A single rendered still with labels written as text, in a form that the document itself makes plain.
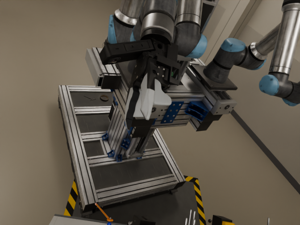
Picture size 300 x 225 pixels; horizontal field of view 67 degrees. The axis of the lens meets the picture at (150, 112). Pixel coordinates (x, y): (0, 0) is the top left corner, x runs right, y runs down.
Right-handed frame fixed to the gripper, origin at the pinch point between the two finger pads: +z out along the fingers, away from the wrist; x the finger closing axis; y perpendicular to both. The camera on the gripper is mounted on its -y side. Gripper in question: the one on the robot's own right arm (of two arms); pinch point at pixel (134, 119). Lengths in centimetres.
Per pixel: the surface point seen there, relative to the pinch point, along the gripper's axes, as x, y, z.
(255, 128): 162, 238, -94
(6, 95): 210, -56, -63
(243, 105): 171, 226, -129
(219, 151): 163, 177, -50
